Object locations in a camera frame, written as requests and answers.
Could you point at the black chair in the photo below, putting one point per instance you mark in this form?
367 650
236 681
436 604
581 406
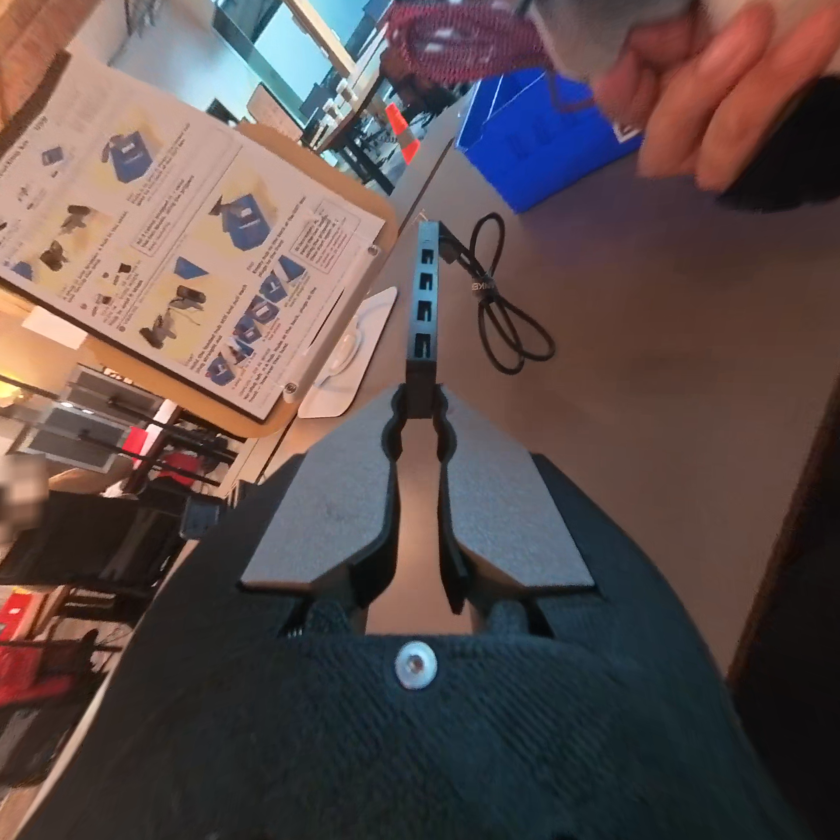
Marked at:
85 538

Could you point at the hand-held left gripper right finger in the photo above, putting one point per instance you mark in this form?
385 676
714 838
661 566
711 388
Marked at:
512 512

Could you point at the person's right hand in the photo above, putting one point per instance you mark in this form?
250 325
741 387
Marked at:
722 98

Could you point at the white desk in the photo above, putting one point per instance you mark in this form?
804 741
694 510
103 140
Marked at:
328 39

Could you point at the person's right forearm black sleeve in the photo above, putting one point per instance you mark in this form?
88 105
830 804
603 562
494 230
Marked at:
794 157

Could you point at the orange traffic cone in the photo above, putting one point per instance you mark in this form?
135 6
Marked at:
401 131

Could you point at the black usb hub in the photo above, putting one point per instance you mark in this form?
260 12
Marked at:
426 315

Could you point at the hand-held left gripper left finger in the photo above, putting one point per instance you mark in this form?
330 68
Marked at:
321 505

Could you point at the red box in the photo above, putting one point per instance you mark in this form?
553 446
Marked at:
33 649

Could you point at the blue plastic bin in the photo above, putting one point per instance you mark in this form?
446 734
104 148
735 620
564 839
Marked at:
544 144

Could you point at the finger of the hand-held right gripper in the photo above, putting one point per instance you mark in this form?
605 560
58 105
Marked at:
590 33

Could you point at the white stand base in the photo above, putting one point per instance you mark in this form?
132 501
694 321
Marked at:
348 367

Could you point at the beige clipboard stand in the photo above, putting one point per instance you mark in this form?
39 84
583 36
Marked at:
315 170

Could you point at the grey drawer cabinet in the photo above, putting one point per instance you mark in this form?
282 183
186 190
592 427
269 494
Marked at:
85 420

